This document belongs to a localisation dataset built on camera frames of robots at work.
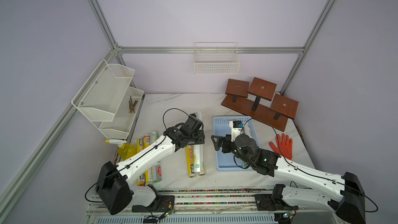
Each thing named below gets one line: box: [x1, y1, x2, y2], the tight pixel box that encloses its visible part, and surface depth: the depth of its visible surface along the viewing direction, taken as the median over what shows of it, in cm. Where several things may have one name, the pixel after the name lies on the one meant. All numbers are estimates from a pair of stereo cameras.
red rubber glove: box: [268, 133, 293, 161], surface depth 95 cm
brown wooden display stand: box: [220, 77, 300, 133], surface depth 102 cm
